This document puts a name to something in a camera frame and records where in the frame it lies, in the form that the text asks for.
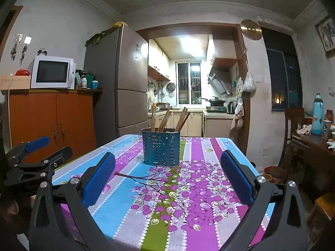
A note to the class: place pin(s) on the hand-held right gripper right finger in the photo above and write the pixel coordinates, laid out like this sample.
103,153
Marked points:
236,177

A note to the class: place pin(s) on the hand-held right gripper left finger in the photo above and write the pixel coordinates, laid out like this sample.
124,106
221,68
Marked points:
100,177

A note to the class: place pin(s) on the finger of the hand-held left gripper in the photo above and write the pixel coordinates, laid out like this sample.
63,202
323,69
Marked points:
38,143
59,156

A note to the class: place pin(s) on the blue slotted utensil holder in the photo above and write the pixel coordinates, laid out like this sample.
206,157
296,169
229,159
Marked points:
161,149

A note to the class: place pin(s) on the person's left hand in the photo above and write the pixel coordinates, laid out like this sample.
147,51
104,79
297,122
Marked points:
19,211

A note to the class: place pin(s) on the red floor basin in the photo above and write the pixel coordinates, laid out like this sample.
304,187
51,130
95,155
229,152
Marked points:
274,175

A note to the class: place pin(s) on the orange wooden cabinet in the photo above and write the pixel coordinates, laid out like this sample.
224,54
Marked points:
65,115

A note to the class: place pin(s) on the floral striped tablecloth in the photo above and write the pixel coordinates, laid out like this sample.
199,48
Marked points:
183,188

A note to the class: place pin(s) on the beige kitchen base cabinets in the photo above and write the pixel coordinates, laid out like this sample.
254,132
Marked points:
209,126

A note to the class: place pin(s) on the beige box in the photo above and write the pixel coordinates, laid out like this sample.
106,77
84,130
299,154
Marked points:
15,82

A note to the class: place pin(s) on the hanging cloth bags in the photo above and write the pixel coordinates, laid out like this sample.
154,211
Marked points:
238,112

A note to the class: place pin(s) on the steel kettle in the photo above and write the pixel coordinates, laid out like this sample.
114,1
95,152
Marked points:
230,107

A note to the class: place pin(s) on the gas stove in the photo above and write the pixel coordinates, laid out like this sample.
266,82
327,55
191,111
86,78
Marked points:
216,108

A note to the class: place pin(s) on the white microwave oven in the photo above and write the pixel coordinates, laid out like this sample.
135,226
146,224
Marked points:
51,72

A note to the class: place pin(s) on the red round object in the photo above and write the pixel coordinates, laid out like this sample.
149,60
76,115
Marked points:
22,72

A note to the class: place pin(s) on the small white bottle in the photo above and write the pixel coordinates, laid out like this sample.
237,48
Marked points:
84,82

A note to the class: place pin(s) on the dark wooden side table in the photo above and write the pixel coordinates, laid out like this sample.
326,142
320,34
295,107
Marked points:
308,147

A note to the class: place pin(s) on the black wok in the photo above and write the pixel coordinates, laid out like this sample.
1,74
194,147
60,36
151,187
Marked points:
216,101

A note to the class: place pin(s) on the wooden chair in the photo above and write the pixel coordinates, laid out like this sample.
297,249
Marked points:
294,120

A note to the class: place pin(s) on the green container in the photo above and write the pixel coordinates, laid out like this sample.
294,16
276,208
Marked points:
89,79

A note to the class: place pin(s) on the white crumpled cloth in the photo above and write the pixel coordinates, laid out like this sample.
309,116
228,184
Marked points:
305,130

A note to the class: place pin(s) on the grey refrigerator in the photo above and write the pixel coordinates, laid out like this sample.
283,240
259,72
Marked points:
110,83

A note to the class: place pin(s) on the small alarm clock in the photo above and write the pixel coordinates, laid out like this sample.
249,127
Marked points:
42,52

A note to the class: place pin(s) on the wooden stool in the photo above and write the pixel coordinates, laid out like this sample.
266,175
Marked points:
323,209

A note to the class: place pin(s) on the white plastic bag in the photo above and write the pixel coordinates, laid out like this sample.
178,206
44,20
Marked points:
250,85

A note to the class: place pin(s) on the steel cooking pot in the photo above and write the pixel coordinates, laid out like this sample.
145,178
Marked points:
165,106

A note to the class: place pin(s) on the steel range hood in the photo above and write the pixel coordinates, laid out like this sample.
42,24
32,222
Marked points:
219,82

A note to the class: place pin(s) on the light blue thermos bottle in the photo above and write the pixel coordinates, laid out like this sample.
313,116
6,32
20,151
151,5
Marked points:
317,117

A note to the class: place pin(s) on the patterned cup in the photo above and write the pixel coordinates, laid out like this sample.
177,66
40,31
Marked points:
326,129

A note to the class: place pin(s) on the hanging dreamcatcher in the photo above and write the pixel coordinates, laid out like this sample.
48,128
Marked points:
27,40
18,38

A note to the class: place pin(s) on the barred kitchen window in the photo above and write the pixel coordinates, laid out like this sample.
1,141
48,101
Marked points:
188,81

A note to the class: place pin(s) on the dark window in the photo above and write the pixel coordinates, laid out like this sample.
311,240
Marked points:
282,78

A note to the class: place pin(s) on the brown bottle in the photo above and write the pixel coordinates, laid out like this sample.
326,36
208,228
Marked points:
329,115

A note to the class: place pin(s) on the hanging round strainer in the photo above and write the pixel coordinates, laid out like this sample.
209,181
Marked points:
170,87

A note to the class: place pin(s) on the dark green cloth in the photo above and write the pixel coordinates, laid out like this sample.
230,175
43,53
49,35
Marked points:
96,38

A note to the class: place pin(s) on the square ceiling light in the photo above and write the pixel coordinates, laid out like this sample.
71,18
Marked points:
192,45

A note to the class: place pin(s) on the yellow-green bag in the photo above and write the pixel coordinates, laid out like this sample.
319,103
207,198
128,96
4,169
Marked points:
120,24

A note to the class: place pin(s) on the wide kitchen wall cabinet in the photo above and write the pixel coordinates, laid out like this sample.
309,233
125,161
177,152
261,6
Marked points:
222,49

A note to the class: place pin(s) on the narrow kitchen wall cabinet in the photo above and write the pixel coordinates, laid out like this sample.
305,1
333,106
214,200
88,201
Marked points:
157,60

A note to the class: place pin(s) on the framed wall picture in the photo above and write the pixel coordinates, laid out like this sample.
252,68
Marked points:
327,36

